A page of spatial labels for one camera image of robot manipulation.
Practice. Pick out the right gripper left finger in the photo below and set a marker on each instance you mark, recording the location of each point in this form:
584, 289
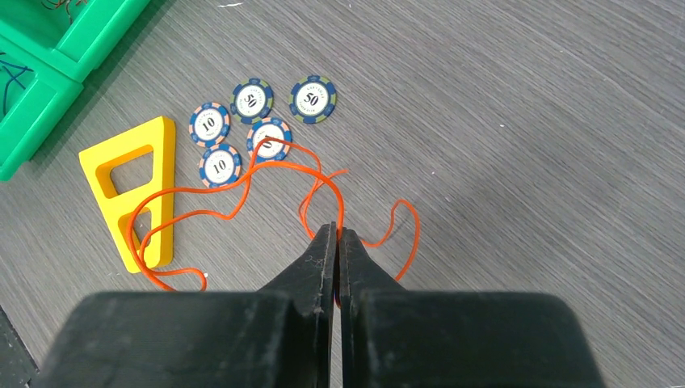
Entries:
277, 336

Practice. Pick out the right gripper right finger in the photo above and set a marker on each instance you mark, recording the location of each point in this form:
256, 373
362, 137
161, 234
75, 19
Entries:
394, 337

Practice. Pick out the poker chip bottom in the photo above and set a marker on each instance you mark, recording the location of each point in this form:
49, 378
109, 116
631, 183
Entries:
220, 165

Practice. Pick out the poker chip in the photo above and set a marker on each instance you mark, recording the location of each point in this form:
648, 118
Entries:
251, 100
220, 165
313, 99
209, 124
268, 140

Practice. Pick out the yellow triangular plastic piece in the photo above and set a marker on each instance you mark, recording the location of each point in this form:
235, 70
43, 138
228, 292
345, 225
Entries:
156, 137

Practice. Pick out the poker chip right middle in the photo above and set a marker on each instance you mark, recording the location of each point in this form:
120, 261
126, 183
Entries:
268, 140

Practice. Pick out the poker chip left lower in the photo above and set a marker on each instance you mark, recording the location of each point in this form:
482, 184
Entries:
209, 124

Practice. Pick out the poker chip left upper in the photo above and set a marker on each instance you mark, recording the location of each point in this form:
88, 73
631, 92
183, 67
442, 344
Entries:
251, 100

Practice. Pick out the poker chip top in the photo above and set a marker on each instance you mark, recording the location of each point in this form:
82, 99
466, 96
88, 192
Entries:
313, 99

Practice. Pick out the green compartment tray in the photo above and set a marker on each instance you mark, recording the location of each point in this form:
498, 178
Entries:
48, 49

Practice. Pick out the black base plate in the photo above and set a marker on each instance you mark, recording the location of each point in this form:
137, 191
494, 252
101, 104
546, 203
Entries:
18, 368

